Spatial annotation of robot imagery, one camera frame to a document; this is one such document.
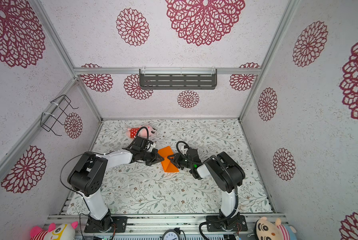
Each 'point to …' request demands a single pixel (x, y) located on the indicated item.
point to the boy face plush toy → (266, 229)
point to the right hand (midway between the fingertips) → (167, 156)
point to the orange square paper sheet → (168, 166)
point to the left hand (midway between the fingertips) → (163, 160)
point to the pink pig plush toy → (143, 131)
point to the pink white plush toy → (65, 231)
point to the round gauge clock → (171, 234)
